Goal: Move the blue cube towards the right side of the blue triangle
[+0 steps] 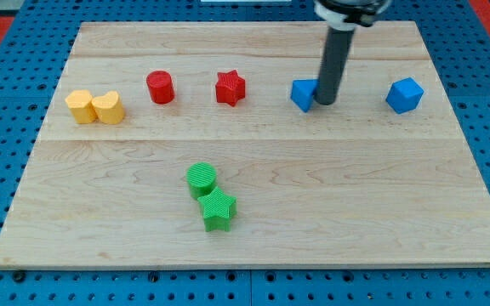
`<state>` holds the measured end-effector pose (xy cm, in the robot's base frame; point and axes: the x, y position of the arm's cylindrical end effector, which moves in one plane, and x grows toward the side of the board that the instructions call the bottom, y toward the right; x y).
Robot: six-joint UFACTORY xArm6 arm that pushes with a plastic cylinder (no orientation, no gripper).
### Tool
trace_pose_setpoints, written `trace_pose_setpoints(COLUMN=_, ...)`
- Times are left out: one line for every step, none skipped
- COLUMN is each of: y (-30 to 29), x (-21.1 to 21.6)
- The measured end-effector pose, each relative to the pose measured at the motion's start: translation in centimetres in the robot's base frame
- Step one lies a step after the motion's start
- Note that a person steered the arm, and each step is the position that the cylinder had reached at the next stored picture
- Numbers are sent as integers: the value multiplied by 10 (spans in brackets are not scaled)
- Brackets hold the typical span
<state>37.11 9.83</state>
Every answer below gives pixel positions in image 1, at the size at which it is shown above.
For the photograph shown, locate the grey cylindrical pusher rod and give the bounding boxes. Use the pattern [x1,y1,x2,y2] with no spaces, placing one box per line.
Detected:
[316,27,355,105]

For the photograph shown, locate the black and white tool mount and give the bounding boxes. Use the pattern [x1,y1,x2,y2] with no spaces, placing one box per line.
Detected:
[314,0,392,31]

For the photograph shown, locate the blue cube block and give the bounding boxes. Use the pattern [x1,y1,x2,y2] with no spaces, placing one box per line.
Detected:
[385,77,424,114]

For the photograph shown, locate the blue triangle block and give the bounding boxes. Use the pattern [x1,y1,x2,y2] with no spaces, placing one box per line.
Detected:
[290,79,318,113]

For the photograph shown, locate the red star block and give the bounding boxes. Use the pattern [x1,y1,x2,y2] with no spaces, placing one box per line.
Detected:
[215,70,246,107]

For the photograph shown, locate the red cylinder block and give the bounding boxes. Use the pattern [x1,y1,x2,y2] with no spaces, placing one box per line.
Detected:
[145,71,174,105]

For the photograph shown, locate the green cylinder block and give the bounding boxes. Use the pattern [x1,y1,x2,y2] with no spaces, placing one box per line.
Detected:
[186,161,217,200]

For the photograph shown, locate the wooden board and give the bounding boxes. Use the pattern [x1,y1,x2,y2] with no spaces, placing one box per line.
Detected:
[0,21,490,270]

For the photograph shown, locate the green star block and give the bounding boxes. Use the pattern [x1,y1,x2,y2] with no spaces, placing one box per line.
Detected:
[198,187,237,232]

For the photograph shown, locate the yellow heart block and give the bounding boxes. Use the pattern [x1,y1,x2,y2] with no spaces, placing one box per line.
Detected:
[92,91,125,124]

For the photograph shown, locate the yellow pentagon block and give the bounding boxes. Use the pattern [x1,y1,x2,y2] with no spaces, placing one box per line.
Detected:
[65,89,97,124]

